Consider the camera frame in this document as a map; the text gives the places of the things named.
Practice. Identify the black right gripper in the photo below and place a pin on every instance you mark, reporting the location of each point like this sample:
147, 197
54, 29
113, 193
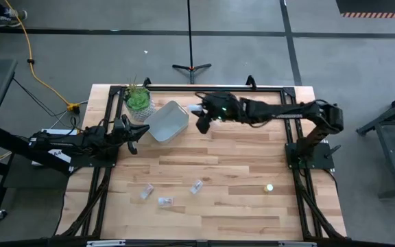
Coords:
218, 104

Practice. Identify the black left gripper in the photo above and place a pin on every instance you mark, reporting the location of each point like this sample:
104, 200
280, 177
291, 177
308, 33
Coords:
123, 138

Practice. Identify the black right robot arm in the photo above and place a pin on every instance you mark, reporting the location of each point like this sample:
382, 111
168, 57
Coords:
286, 110

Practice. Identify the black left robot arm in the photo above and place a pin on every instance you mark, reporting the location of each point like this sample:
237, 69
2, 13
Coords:
63, 140

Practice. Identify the grey plastic basket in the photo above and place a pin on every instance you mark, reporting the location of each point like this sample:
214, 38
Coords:
166, 121

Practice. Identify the succulent in white pot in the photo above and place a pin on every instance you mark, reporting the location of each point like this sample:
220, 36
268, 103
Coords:
138, 101

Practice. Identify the black tripod stand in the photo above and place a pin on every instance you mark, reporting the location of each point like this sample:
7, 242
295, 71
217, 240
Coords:
191, 51

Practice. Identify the small clear packet bottom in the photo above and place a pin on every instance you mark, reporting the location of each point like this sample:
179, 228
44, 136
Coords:
165, 201

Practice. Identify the white box with label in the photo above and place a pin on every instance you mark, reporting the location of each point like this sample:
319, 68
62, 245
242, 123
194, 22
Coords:
60, 156

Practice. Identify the black caster wheel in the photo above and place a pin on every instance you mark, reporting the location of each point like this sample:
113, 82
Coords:
0, 215

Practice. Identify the person's shoe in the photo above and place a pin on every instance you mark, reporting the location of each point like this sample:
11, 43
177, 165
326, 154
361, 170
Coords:
9, 18

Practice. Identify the black metal cart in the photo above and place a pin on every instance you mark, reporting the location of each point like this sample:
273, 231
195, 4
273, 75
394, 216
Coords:
389, 137

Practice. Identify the black mat with hazard stripe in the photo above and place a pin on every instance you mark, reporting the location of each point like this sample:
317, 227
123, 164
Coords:
377, 7

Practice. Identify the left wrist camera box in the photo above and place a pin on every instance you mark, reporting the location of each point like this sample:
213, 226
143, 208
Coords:
119, 124

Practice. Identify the black aluminium table frame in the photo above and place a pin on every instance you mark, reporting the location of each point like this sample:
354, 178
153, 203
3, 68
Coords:
218, 88

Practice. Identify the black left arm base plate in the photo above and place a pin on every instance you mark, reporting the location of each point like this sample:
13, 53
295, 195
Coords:
94, 162

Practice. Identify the silver bracket plate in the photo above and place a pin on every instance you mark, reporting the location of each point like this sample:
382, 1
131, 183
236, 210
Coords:
105, 243
297, 244

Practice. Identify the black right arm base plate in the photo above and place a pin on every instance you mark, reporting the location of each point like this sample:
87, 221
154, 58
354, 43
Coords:
321, 159

